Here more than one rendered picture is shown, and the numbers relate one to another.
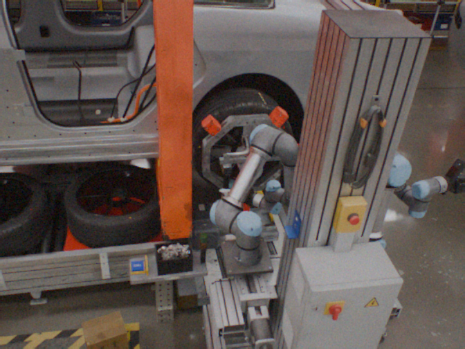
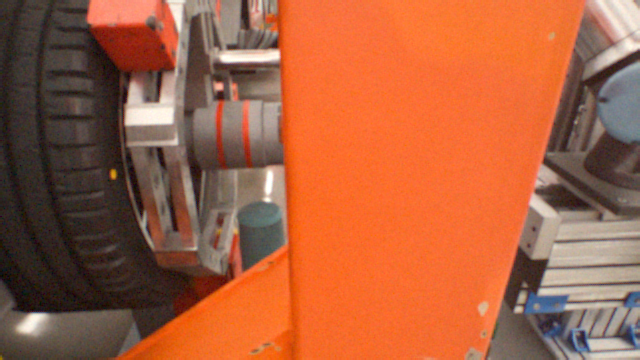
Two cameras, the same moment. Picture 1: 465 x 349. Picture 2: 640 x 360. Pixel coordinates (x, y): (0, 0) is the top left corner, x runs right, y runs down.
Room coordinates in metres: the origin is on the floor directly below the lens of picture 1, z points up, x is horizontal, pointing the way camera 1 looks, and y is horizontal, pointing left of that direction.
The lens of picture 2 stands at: (2.09, 0.60, 1.10)
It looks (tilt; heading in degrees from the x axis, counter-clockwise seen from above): 26 degrees down; 279
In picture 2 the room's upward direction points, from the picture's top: straight up
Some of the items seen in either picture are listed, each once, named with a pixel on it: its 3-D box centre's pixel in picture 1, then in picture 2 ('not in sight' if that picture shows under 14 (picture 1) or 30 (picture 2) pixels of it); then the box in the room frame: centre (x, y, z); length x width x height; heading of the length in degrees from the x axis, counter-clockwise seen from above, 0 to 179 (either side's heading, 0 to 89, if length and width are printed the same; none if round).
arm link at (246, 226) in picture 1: (248, 228); not in sight; (1.63, -0.09, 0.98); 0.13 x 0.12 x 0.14; 54
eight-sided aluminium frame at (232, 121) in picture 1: (245, 155); (202, 136); (2.44, -0.07, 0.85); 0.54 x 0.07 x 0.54; 104
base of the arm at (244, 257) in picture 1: (247, 247); (639, 148); (1.62, -0.09, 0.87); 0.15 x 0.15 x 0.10
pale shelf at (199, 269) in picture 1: (168, 267); not in sight; (1.86, 0.33, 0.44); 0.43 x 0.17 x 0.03; 104
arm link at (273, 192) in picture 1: (275, 192); not in sight; (2.01, -0.24, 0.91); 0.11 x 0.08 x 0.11; 54
